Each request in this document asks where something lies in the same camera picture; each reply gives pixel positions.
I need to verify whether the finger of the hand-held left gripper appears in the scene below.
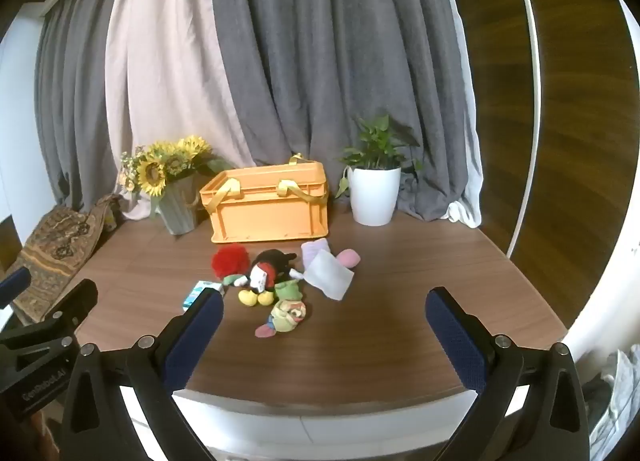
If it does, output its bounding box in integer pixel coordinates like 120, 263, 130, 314
44, 278, 99, 337
0, 267, 32, 309

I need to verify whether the crumpled white cloth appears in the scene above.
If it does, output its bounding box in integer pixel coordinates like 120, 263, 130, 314
585, 348, 640, 447

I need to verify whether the black mouse plush toy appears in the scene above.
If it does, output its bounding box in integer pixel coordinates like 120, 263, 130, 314
235, 249, 306, 308

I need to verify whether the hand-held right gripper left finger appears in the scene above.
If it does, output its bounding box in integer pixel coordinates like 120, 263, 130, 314
60, 288, 226, 461

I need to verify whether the purple sock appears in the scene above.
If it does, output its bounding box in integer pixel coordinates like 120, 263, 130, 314
300, 238, 331, 267

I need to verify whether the green plush toy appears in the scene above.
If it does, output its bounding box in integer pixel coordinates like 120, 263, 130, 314
274, 278, 305, 302

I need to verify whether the pink and white plush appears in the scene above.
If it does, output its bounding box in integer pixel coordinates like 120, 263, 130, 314
303, 250, 354, 301

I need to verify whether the sunflower bouquet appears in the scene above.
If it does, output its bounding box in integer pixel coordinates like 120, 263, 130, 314
119, 135, 233, 199

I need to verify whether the colourful round plush toy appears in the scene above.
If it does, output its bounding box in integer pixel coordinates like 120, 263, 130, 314
255, 298, 307, 338

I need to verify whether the red fluffy plush flower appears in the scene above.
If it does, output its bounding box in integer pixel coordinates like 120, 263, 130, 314
211, 243, 252, 288

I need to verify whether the grey curtain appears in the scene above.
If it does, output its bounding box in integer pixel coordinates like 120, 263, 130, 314
34, 0, 132, 212
210, 0, 483, 222

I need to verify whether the white door frame strip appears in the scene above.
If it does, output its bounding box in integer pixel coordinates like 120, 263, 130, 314
504, 0, 547, 258

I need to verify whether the orange plastic basket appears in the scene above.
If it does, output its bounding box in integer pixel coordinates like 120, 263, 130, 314
199, 154, 332, 244

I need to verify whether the grey ribbed vase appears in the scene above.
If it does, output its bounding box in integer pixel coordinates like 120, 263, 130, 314
157, 174, 201, 236

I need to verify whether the pale pink curtain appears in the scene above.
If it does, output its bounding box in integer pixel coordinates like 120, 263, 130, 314
104, 0, 261, 222

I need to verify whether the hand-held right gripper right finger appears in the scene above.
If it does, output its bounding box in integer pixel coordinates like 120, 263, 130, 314
425, 286, 591, 461

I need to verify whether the white plant pot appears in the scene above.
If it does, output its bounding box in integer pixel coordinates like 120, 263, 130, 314
347, 166, 402, 227

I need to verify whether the small blue white box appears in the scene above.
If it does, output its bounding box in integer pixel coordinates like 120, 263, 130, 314
181, 280, 226, 312

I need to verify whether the white sheer curtain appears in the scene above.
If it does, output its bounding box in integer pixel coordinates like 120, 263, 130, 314
439, 0, 485, 228

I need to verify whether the green leafy plant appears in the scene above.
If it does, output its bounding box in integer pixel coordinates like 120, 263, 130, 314
335, 114, 423, 199

